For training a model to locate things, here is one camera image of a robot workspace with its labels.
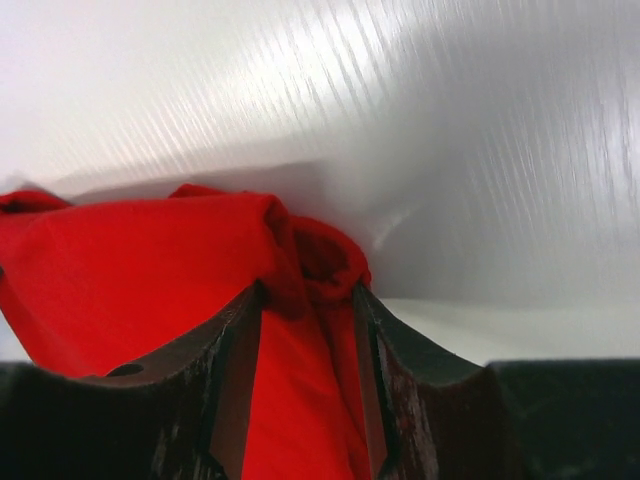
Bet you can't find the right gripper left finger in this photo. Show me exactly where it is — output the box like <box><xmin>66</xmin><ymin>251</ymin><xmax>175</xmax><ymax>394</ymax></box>
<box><xmin>1</xmin><ymin>284</ymin><xmax>264</xmax><ymax>479</ymax></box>

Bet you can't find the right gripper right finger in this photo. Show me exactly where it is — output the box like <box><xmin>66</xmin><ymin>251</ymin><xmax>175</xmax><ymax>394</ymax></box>
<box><xmin>352</xmin><ymin>285</ymin><xmax>639</xmax><ymax>479</ymax></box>

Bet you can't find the red t shirt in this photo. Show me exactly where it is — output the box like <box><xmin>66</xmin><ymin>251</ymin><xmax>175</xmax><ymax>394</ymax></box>
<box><xmin>1</xmin><ymin>184</ymin><xmax>371</xmax><ymax>479</ymax></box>

